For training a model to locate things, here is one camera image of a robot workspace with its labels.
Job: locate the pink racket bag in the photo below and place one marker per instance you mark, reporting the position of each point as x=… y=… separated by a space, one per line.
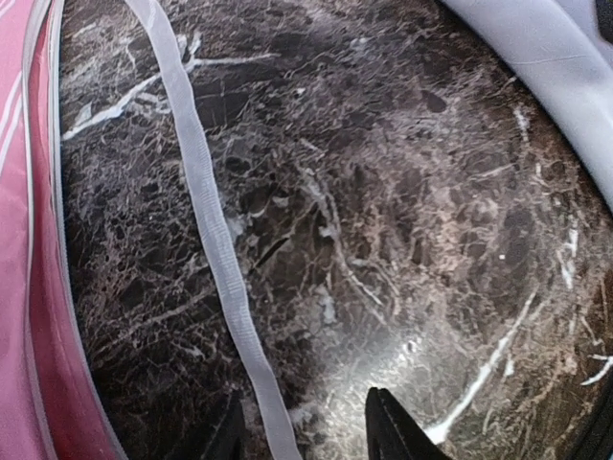
x=151 y=185

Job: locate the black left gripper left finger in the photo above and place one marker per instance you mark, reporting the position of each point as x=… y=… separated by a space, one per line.
x=221 y=435

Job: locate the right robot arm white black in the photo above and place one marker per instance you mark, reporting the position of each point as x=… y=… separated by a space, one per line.
x=562 y=50

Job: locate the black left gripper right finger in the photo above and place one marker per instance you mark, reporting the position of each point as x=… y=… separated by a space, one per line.
x=392 y=434

